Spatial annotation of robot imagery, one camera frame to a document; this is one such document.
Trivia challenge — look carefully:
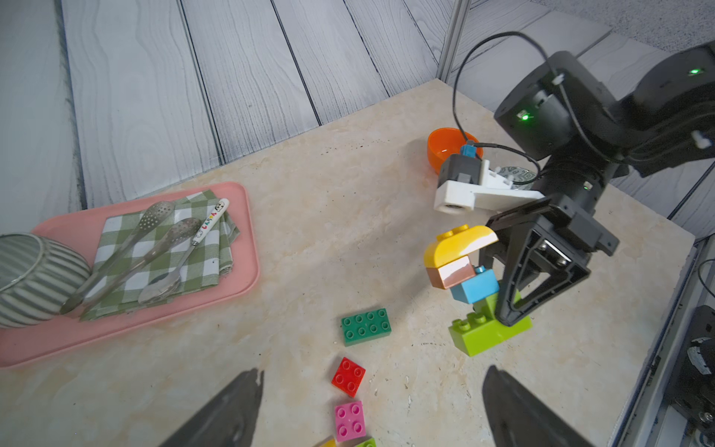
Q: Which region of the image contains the orange plastic bowl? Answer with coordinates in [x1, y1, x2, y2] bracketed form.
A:
[426, 128, 476, 174]

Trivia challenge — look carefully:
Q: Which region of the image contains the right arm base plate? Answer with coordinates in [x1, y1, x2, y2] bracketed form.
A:
[665, 305, 714, 441]

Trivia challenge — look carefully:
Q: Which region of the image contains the red small lego brick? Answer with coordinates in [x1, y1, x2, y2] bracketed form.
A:
[331, 357, 366, 398]

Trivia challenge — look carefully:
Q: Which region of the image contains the front aluminium rail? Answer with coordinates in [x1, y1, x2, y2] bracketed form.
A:
[609, 235, 714, 446]

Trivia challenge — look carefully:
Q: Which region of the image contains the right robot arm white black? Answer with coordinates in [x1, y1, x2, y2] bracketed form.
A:
[480, 43, 714, 327]

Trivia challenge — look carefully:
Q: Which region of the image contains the striped ceramic cup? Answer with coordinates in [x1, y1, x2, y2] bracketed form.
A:
[1, 233, 90, 329]

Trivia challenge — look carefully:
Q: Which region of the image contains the lime small lego brick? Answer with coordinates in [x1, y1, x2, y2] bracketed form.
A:
[469, 290, 522, 327]

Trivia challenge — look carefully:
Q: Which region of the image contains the cyan small lego brick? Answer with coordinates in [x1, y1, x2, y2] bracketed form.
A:
[450, 266, 500, 305]

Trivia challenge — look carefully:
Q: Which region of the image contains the lime long lego brick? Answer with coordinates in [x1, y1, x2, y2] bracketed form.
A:
[449, 313, 533, 357]

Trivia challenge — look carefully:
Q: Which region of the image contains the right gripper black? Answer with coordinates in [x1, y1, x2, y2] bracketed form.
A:
[485, 194, 619, 320]

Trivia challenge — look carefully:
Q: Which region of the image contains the yellow long lego brick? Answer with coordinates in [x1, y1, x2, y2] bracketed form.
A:
[424, 225, 498, 268]

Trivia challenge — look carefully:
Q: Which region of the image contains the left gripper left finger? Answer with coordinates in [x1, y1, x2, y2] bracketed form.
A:
[160, 368, 264, 447]

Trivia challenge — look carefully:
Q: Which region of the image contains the pink plastic tray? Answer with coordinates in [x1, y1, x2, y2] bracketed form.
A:
[1, 182, 260, 370]

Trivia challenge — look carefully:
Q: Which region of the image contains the right aluminium frame post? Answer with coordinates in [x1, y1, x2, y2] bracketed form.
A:
[436, 0, 471, 83]

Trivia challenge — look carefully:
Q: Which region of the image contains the pink small lego brick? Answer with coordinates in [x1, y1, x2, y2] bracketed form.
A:
[333, 400, 367, 443]

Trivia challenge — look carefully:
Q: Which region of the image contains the light green small lego brick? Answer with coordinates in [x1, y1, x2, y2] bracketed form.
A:
[355, 438, 377, 447]

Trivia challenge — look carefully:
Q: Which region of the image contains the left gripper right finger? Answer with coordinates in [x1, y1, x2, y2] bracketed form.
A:
[482, 365, 592, 446]

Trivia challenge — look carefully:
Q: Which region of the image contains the dark green long lego brick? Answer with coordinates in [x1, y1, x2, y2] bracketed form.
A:
[341, 308, 392, 346]

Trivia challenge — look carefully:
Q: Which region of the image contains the white utensil on cloth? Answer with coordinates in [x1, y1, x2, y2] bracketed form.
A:
[138, 199, 230, 305]

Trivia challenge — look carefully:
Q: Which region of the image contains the green checkered cloth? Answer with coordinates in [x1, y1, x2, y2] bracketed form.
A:
[80, 189, 240, 321]

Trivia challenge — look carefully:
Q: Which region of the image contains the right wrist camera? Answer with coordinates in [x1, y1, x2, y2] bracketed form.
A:
[434, 140, 544, 214]

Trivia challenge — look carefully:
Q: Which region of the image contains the brown small lego brick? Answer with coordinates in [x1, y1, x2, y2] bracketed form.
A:
[426, 256, 477, 290]

